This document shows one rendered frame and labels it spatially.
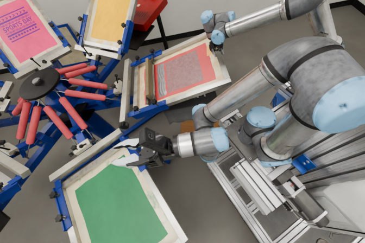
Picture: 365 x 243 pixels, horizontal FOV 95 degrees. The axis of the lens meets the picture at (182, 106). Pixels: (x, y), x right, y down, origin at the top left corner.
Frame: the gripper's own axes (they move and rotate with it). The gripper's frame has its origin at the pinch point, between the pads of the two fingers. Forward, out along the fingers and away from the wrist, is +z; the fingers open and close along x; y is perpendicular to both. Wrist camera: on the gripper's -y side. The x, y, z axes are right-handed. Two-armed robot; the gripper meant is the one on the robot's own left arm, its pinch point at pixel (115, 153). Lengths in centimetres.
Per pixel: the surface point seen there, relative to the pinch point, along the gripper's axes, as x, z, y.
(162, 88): 75, -6, 47
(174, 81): 79, -16, 44
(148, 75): 84, 4, 38
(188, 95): 57, -26, 41
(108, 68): 135, 56, 57
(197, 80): 70, -35, 40
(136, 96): 76, 17, 50
